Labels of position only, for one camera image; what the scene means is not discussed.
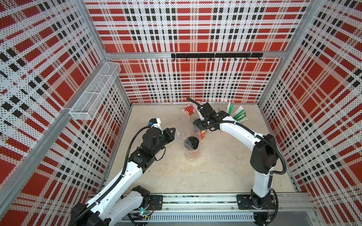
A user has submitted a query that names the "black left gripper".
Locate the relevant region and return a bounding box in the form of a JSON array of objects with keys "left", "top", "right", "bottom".
[{"left": 152, "top": 127, "right": 175, "bottom": 155}]

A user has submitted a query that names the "clear plastic carrier bag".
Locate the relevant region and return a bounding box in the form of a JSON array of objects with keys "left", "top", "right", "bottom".
[{"left": 175, "top": 116, "right": 201, "bottom": 161}]

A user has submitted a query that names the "red milk tea cup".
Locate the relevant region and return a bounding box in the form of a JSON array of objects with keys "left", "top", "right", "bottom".
[
  {"left": 184, "top": 137, "right": 200, "bottom": 160},
  {"left": 200, "top": 130, "right": 207, "bottom": 140}
]

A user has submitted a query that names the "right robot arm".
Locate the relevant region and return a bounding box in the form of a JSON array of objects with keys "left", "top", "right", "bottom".
[{"left": 193, "top": 102, "right": 279, "bottom": 209}]

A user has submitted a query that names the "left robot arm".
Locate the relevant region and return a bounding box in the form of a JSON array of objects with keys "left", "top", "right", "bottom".
[{"left": 69, "top": 126, "right": 176, "bottom": 226}]

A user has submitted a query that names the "pink plush toy red dress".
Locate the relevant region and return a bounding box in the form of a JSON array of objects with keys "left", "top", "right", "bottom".
[{"left": 181, "top": 102, "right": 199, "bottom": 116}]

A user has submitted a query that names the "wide white wrapped straw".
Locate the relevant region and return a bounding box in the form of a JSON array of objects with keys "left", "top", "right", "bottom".
[{"left": 232, "top": 106, "right": 245, "bottom": 118}]

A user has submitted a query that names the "green wrapped straw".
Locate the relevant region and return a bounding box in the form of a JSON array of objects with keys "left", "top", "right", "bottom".
[{"left": 233, "top": 109, "right": 247, "bottom": 122}]

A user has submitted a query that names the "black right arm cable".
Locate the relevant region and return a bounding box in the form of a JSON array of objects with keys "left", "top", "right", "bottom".
[{"left": 186, "top": 97, "right": 288, "bottom": 176}]

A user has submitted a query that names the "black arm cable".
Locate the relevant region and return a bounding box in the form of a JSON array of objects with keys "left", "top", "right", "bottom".
[
  {"left": 186, "top": 97, "right": 288, "bottom": 176},
  {"left": 67, "top": 125, "right": 152, "bottom": 226}
]

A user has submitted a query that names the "black wall hook rail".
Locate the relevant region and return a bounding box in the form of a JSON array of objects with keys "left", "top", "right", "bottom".
[{"left": 171, "top": 53, "right": 264, "bottom": 59}]

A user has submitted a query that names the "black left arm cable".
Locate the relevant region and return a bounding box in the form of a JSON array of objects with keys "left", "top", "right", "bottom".
[{"left": 67, "top": 125, "right": 152, "bottom": 226}]

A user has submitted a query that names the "white wire mesh basket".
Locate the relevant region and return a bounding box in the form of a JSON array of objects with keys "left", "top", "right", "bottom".
[{"left": 70, "top": 62, "right": 120, "bottom": 121}]

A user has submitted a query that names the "metal base rail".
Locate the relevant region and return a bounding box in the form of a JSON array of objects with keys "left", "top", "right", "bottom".
[{"left": 130, "top": 192, "right": 322, "bottom": 226}]

